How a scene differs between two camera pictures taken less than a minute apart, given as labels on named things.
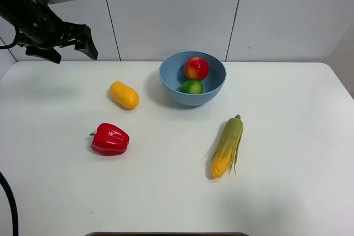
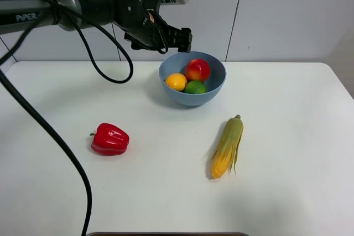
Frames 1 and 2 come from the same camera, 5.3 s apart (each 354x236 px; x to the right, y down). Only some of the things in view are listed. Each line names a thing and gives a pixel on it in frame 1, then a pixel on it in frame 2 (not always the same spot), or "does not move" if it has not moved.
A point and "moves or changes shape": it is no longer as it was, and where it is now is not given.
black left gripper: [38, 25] to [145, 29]
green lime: [192, 87] moves or changes shape
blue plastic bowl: [172, 73] does not move
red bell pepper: [109, 140] does not move
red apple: [196, 68] does not move
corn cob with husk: [224, 156] does not move
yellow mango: [124, 95] to [176, 81]
